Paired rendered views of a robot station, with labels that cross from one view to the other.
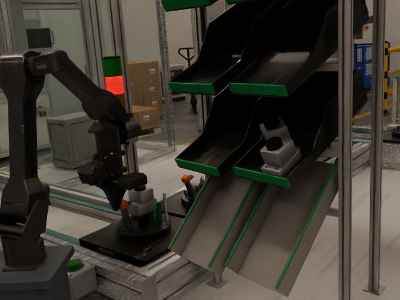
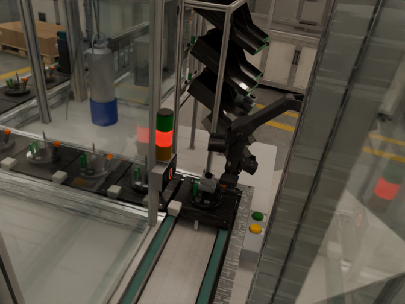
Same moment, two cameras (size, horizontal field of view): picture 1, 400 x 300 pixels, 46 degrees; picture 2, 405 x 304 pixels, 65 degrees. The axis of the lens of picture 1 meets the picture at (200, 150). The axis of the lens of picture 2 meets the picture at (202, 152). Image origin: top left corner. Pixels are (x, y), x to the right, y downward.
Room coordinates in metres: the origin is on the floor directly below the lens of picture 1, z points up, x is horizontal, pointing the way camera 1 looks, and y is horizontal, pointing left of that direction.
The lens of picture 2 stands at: (1.65, 1.02, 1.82)
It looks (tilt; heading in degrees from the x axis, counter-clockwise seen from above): 32 degrees down; 242
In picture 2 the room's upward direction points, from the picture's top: 7 degrees clockwise
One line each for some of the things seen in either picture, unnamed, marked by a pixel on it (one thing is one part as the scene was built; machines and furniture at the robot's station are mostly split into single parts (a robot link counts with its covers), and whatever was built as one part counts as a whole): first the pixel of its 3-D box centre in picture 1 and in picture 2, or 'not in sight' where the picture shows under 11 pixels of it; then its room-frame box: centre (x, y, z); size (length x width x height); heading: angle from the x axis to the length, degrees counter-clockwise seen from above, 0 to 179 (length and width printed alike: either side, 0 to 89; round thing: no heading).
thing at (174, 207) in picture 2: not in sight; (174, 208); (1.30, 0.17, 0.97); 0.05 x 0.05 x 0.04; 50
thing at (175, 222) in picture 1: (144, 234); (205, 200); (1.16, 0.16, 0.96); 0.24 x 0.24 x 0.02; 50
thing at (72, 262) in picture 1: (73, 266); (257, 216); (1.00, 0.31, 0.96); 0.04 x 0.04 x 0.02
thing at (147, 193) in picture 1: (143, 197); (205, 180); (1.17, 0.15, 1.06); 0.08 x 0.04 x 0.07; 141
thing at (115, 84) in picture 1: (114, 84); (164, 136); (1.37, 0.23, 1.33); 0.05 x 0.05 x 0.05
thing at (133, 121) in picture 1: (115, 121); (226, 138); (1.13, 0.20, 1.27); 0.12 x 0.08 x 0.11; 153
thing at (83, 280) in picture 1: (57, 271); (254, 234); (1.05, 0.36, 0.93); 0.21 x 0.07 x 0.06; 50
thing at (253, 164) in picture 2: (95, 169); (248, 163); (1.05, 0.24, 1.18); 0.07 x 0.07 x 0.06; 53
